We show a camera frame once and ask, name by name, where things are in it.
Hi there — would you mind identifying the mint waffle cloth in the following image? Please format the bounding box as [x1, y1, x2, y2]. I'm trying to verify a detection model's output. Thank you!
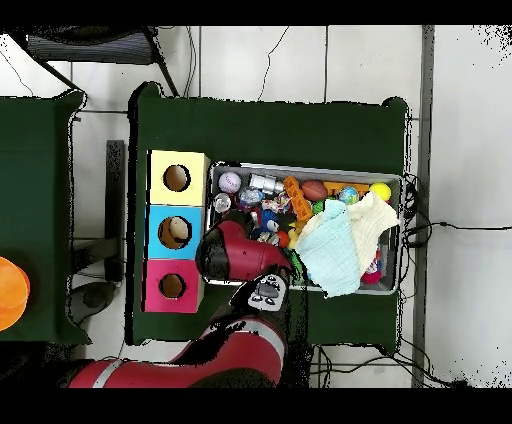
[294, 198, 362, 298]

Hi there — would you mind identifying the shallow silver mesh bin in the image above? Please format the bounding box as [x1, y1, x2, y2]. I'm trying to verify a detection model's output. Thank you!
[202, 160, 406, 296]

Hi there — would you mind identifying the wooden box with three holes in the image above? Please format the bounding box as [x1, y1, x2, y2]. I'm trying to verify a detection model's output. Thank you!
[141, 148, 212, 314]

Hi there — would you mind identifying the silver metal fitting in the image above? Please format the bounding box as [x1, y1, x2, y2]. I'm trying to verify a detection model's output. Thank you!
[248, 173, 285, 194]

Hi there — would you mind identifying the white toy baseball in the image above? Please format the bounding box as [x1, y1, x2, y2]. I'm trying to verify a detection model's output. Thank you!
[218, 170, 243, 195]

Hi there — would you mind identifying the orange plastic building brick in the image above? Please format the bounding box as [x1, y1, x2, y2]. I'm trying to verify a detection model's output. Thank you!
[282, 175, 314, 221]

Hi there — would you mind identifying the brown toy football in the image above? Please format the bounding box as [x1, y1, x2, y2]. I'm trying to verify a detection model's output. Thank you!
[300, 179, 329, 202]

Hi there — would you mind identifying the dark green table cloth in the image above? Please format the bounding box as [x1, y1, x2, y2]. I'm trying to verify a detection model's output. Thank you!
[126, 81, 410, 346]

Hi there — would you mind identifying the globe print ball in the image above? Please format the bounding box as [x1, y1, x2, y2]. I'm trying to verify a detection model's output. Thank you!
[337, 186, 360, 206]

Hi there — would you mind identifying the plain yellow ball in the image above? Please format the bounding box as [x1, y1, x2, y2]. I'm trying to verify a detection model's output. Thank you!
[368, 182, 392, 203]

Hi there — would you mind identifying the black upright panel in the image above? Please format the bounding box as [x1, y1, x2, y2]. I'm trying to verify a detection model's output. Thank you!
[104, 139, 126, 282]

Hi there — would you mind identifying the dark green side-table cloth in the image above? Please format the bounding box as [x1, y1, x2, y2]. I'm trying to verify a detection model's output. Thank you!
[0, 90, 91, 345]

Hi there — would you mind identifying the black chair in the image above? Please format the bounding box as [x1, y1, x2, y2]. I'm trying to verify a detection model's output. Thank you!
[7, 25, 180, 98]

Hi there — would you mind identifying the orange plastic bowl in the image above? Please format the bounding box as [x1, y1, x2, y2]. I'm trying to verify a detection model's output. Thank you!
[0, 256, 32, 332]

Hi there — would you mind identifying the black floor cable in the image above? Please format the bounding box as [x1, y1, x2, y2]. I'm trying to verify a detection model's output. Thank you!
[405, 220, 512, 241]

